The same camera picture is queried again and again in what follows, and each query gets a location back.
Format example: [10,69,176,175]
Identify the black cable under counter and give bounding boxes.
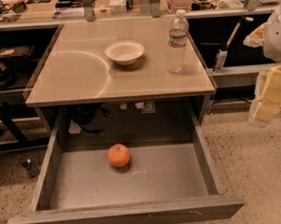
[69,104,111,135]

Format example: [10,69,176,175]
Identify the orange fruit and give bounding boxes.
[106,144,131,168]

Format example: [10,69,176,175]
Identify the white spray bottle tool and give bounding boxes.
[212,16,253,72]

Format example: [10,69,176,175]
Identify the pink stacked bins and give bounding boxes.
[165,0,192,12]

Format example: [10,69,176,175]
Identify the clear plastic water bottle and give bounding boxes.
[166,9,190,73]

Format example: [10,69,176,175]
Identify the small dark floor device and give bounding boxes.
[22,159,39,177]

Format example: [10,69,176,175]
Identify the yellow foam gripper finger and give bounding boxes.
[251,63,281,123]
[243,23,266,48]

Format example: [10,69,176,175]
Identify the black item on left shelf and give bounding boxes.
[0,45,35,89]

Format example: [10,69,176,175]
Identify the open grey drawer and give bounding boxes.
[8,102,245,224]

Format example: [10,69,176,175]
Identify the white ceramic bowl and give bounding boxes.
[105,40,145,66]

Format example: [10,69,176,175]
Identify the grey cabinet with counter top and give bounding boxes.
[21,14,218,132]

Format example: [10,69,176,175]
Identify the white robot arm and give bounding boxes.
[243,2,281,128]

